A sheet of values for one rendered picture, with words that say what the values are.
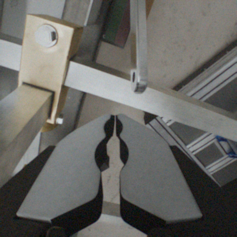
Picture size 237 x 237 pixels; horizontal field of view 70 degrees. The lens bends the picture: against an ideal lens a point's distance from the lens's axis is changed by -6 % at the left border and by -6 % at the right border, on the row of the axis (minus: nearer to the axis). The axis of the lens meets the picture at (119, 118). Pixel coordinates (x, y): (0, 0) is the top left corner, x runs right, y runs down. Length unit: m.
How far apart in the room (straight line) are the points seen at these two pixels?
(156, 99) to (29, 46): 0.15
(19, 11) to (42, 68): 0.29
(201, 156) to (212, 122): 0.99
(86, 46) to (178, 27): 0.80
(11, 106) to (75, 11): 0.23
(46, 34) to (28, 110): 0.07
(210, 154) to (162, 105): 1.05
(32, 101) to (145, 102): 0.12
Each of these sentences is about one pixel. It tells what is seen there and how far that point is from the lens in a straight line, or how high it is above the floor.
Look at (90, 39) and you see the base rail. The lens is 0.36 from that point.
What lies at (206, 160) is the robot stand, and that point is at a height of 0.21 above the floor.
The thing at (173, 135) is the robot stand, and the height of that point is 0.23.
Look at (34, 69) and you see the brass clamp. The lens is 0.21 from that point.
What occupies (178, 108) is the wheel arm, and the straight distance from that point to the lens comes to 0.23.
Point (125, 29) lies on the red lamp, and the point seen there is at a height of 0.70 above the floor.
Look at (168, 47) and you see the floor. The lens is 1.09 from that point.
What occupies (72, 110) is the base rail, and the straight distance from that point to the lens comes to 0.41.
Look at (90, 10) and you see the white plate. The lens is 0.26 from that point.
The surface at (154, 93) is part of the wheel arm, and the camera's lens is 0.21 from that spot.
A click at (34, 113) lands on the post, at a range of 0.17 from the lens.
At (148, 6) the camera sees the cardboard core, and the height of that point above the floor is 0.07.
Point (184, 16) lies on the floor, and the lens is 1.10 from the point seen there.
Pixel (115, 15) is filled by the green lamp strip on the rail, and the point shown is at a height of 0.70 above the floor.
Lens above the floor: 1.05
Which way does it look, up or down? 60 degrees down
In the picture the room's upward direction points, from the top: 180 degrees counter-clockwise
